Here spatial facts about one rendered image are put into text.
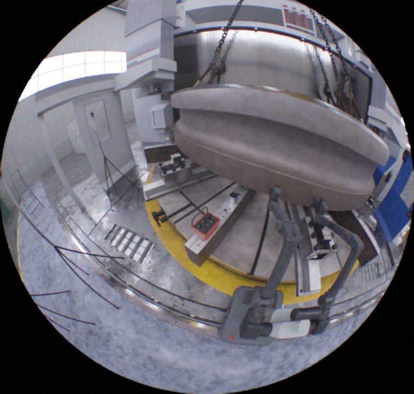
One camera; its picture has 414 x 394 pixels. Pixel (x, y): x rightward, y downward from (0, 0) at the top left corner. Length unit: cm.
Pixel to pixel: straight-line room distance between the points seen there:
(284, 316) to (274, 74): 446
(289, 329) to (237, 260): 92
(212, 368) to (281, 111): 243
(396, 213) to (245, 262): 485
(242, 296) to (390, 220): 487
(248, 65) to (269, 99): 326
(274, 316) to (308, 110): 127
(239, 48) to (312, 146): 369
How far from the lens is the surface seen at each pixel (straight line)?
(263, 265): 148
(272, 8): 720
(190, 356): 180
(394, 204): 535
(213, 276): 167
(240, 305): 141
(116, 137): 375
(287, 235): 56
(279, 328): 80
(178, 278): 170
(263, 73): 419
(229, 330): 143
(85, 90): 332
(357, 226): 241
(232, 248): 147
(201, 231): 99
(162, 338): 179
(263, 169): 114
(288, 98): 101
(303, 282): 160
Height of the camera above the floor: 164
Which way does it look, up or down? 39 degrees down
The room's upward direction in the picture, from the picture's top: 1 degrees counter-clockwise
